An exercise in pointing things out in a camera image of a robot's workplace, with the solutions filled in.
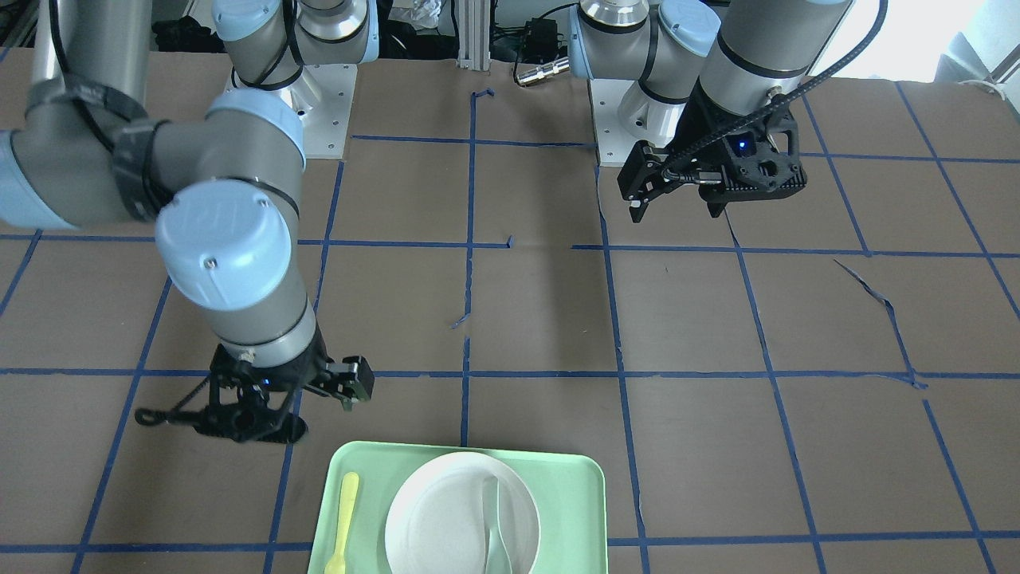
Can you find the black power adapter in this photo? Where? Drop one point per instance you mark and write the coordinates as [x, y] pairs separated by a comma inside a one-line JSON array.
[[541, 37]]

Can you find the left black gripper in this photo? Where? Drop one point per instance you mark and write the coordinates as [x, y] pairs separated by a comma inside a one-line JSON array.
[[702, 118]]

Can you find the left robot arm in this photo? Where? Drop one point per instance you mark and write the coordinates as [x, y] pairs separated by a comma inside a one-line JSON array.
[[733, 75]]

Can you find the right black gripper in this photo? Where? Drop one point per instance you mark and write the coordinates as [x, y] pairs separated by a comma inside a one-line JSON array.
[[307, 369]]

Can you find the yellow plastic fork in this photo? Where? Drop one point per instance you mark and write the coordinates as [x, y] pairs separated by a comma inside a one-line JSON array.
[[348, 493]]

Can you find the aluminium frame post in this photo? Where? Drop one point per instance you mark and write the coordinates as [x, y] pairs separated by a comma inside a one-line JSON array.
[[474, 34]]

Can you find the pale green plastic spoon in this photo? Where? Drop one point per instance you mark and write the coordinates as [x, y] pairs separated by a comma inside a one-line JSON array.
[[497, 559]]

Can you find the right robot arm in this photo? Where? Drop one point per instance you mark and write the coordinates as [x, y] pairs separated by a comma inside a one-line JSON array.
[[223, 193]]

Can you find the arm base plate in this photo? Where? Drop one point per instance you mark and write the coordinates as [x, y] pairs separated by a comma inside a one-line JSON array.
[[312, 106], [624, 113]]

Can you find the cream round plate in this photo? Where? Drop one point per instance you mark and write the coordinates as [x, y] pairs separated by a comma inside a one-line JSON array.
[[435, 521]]

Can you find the light green tray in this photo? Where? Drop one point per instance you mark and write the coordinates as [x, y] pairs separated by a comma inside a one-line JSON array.
[[570, 490]]

